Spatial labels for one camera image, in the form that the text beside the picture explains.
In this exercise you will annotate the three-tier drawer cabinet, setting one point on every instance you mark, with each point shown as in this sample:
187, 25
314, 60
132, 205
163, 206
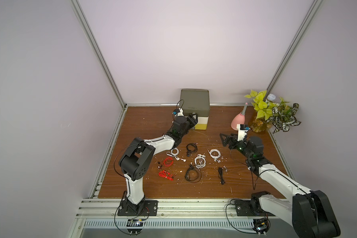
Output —
195, 101

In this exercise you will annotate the potted green plant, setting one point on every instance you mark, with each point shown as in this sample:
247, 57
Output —
269, 113

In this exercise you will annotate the red earphones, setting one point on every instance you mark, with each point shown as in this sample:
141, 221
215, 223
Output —
167, 175
167, 162

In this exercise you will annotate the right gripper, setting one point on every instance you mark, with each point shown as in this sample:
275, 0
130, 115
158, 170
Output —
234, 143

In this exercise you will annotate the white earphones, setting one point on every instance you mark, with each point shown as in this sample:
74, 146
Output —
174, 154
200, 161
215, 154

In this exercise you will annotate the red earphones upper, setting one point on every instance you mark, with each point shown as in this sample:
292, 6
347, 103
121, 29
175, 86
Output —
167, 162

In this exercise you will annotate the aluminium mounting rail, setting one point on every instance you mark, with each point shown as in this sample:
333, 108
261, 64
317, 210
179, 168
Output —
197, 208

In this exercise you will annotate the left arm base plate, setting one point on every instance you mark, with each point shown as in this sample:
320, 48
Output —
144, 208

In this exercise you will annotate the left controller board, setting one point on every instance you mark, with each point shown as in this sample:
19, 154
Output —
134, 226

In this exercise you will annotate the black earphones bottom centre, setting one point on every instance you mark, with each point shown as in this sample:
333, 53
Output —
193, 174

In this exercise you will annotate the black earphones top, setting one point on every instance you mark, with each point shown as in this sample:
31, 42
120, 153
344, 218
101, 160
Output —
191, 148

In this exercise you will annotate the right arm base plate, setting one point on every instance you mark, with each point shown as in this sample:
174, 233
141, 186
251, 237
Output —
248, 208

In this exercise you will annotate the black earphones right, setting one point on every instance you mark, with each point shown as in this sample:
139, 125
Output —
221, 173

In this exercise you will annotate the red earphones lower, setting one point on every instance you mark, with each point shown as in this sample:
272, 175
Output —
167, 175

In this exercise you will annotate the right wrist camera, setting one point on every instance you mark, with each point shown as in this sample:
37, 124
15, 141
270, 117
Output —
242, 131

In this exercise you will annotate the cream middle drawer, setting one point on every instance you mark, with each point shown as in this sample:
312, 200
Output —
203, 120

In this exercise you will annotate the pink vase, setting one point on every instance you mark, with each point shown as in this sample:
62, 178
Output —
239, 119

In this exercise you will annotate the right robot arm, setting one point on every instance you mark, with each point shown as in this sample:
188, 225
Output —
308, 211

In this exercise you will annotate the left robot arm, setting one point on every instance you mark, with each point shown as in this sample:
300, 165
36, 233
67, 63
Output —
138, 156

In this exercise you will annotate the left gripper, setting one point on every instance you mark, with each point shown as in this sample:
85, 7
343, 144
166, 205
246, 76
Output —
190, 121

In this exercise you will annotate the black earphones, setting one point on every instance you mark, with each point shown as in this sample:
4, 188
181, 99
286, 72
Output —
193, 174
191, 148
221, 173

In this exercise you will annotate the controller board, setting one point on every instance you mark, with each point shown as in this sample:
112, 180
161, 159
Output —
261, 226
134, 226

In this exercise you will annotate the right controller board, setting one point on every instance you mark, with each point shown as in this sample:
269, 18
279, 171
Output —
261, 226

